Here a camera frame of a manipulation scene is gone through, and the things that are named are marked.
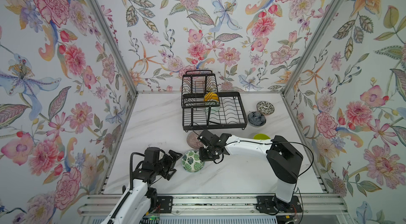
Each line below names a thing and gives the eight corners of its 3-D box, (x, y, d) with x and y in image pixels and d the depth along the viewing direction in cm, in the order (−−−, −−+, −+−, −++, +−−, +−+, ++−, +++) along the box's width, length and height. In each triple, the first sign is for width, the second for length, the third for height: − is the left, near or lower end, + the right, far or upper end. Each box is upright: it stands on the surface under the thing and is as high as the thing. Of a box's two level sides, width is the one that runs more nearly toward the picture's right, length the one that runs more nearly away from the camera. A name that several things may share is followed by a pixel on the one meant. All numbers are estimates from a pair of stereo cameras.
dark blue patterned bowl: (248, 127, 103) (250, 123, 100) (246, 115, 109) (247, 111, 106) (265, 127, 103) (267, 123, 100) (262, 115, 109) (263, 111, 106)
